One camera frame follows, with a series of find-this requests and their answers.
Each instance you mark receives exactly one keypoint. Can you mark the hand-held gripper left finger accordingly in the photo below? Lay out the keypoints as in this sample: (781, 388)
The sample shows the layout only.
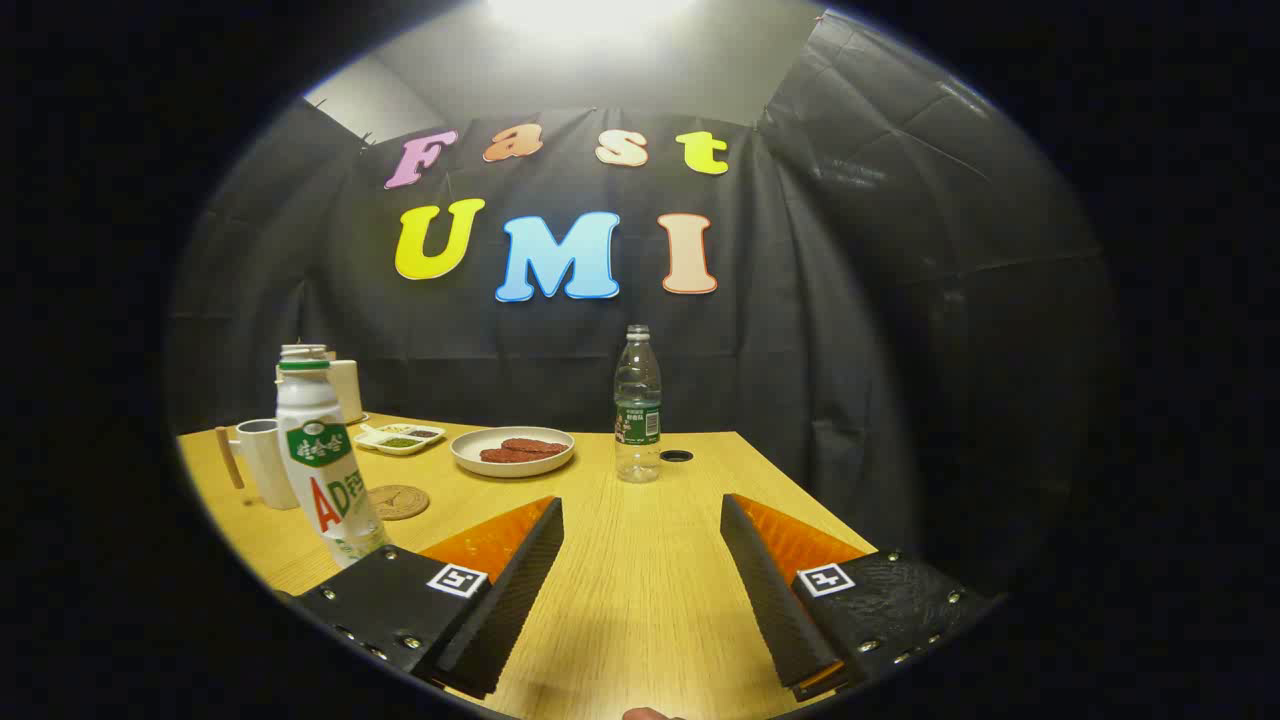
(520, 580)

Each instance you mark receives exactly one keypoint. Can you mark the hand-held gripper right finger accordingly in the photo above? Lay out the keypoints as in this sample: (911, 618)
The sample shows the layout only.
(765, 580)

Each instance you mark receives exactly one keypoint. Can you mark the round cork coaster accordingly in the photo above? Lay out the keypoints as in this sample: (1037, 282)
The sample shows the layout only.
(398, 502)

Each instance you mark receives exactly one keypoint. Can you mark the white juice bottle green label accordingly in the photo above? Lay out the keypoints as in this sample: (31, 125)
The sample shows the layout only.
(320, 470)

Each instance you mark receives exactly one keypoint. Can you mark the clear plastic water bottle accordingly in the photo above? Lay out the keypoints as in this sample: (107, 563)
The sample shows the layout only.
(637, 440)

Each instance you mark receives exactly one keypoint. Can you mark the wooden table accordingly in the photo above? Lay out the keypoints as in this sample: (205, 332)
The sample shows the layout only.
(640, 580)

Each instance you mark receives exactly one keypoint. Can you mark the reddish brown meat slice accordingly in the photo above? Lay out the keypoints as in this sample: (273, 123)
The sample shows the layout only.
(505, 456)
(540, 444)

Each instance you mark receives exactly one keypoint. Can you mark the white round plate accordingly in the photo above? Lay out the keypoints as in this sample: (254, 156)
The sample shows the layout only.
(470, 445)

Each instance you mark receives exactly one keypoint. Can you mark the black round table grommet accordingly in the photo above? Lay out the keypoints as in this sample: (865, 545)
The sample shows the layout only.
(676, 455)

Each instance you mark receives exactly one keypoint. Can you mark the white divided dish of beans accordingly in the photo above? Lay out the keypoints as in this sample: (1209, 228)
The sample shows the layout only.
(400, 440)

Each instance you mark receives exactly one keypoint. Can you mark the black backdrop cloth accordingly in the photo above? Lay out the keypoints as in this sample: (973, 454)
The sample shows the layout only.
(850, 350)

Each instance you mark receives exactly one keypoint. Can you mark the cream toaster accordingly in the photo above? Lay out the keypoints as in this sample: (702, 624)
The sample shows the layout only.
(346, 390)

